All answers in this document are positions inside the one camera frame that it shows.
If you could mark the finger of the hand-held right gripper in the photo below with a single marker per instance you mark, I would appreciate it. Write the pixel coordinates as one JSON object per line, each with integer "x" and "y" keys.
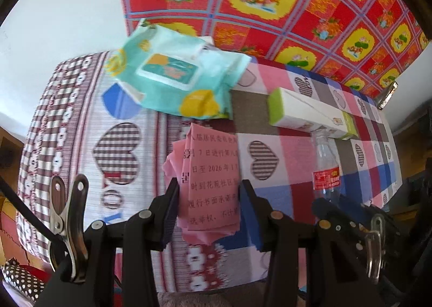
{"x": 354, "y": 205}
{"x": 344, "y": 219}

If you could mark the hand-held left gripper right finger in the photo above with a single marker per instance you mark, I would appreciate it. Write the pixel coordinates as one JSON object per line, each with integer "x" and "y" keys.
{"x": 254, "y": 222}

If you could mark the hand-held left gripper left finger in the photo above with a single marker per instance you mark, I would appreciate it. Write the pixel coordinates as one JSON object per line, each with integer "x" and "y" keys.
{"x": 170, "y": 216}

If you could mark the clear plastic bottle red label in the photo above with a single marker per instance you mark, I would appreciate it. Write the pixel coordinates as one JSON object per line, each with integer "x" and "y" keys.
{"x": 325, "y": 178}

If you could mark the pink cloth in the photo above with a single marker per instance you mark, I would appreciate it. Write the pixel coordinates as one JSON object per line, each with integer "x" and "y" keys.
{"x": 209, "y": 175}

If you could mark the metal spring clip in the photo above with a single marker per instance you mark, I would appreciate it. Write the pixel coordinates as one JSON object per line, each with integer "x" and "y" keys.
{"x": 376, "y": 225}
{"x": 65, "y": 212}

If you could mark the pink fluffy trouser leg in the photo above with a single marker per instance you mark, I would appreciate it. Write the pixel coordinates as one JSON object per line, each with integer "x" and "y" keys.
{"x": 209, "y": 299}

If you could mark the white and green box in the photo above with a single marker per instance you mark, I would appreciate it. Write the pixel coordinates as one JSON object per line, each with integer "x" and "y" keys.
{"x": 303, "y": 109}

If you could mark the heart patterned bed sheet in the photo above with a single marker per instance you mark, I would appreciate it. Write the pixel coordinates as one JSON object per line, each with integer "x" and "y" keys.
{"x": 84, "y": 108}

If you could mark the teal wet wipes pack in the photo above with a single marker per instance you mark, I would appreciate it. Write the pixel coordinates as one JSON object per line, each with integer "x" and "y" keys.
{"x": 168, "y": 70}

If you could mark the pink foam floor mat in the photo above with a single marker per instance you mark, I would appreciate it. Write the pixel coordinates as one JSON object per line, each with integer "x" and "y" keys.
{"x": 13, "y": 236}

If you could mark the polka dot cloth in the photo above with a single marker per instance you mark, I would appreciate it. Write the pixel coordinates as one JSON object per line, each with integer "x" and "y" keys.
{"x": 23, "y": 281}

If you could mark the metal bracket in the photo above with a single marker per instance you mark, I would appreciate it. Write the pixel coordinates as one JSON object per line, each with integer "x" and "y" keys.
{"x": 387, "y": 96}

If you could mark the red floral wall cloth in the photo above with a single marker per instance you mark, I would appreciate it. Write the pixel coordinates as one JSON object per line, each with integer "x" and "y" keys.
{"x": 303, "y": 6}

